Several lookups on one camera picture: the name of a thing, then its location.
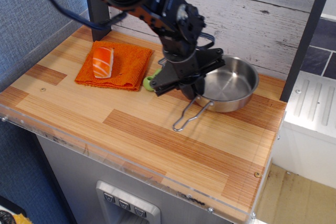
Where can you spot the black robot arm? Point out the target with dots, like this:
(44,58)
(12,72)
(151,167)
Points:
(187,50)

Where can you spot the dark right frame post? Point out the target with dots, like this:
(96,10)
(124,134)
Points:
(306,38)

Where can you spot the silver toy fridge cabinet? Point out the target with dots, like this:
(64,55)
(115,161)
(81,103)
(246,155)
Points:
(184,191)

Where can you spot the white toy sink unit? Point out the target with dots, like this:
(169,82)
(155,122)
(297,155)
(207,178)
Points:
(306,139)

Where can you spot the toy salmon sushi piece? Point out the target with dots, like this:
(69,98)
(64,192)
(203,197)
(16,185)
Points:
(102,62)

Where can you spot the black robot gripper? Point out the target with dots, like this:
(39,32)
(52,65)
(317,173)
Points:
(187,73)

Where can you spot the stainless steel tea pan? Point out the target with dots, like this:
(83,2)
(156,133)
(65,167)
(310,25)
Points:
(226,89)

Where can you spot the grey dispenser button panel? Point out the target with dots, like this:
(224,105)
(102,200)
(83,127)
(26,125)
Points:
(119,206)

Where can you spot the orange folded cloth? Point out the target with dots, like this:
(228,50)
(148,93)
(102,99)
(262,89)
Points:
(129,66)

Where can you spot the green handled toy spatula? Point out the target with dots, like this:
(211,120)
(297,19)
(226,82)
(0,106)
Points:
(147,80)

